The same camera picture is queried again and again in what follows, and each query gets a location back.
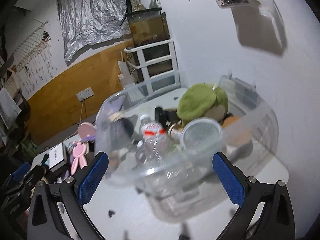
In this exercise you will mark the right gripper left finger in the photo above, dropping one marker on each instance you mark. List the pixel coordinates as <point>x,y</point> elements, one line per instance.
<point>45,221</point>

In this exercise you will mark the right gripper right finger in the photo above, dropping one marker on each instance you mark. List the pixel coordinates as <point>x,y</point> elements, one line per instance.
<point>276,220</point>

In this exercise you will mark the pink bunny hand mirror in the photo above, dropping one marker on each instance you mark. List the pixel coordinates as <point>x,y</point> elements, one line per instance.
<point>81,150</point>

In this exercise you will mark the pink round mirror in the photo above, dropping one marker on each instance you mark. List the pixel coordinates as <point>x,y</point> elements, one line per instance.
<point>86,129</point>

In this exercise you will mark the clear round plastic container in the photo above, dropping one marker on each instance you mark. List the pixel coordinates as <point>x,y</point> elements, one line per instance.
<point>200,135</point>

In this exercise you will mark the purple plush toy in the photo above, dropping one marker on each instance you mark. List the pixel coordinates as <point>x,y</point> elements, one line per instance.
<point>114,130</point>

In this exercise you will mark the clear plastic water bottle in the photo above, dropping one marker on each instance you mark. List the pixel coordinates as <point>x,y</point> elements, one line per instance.
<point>155,148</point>

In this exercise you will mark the large clear plastic bowl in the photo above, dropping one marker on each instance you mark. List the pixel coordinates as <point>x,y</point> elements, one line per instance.
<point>187,185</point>

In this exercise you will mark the green plush toy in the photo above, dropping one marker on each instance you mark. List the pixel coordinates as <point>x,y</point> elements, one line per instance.
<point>203,100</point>

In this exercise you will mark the white metal shelf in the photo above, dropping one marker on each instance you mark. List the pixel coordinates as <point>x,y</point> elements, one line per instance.
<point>144,64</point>

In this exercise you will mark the crumpled silver foil sheet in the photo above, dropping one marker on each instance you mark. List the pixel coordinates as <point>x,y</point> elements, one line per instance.
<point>90,22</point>

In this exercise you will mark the glass fish tank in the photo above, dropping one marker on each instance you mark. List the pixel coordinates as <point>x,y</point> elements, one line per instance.
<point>147,26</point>

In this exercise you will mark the white wall socket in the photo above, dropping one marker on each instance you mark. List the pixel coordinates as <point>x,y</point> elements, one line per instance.
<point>85,94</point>

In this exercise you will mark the clear wall-mounted tray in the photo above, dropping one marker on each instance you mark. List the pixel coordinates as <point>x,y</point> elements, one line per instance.
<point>256,20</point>

